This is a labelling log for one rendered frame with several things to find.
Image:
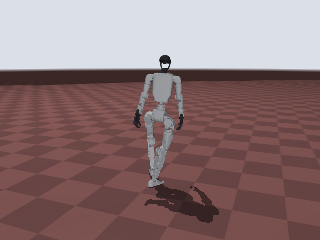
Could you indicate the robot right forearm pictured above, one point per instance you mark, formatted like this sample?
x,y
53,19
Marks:
x,y
181,106

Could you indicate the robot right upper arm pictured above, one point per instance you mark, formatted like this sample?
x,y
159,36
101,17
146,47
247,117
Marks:
x,y
178,88

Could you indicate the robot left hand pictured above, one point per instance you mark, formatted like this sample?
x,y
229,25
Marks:
x,y
137,119

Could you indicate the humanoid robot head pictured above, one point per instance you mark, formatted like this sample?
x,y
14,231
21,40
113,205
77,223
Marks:
x,y
165,59

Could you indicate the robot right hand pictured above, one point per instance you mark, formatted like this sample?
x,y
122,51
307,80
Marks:
x,y
181,122

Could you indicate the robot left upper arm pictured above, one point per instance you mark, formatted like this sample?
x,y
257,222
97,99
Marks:
x,y
147,85

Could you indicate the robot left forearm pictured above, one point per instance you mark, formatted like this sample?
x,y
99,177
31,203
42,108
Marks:
x,y
141,105

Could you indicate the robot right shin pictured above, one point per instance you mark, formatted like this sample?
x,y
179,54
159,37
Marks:
x,y
158,164

